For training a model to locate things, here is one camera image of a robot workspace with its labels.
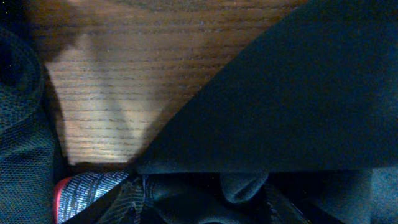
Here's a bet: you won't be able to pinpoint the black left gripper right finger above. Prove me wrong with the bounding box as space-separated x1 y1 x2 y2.
264 184 311 224

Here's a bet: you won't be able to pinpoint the dark navy leggings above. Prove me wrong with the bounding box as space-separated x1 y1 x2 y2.
0 0 398 224

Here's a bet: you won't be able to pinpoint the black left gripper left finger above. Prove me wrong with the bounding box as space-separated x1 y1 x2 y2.
66 179 145 224

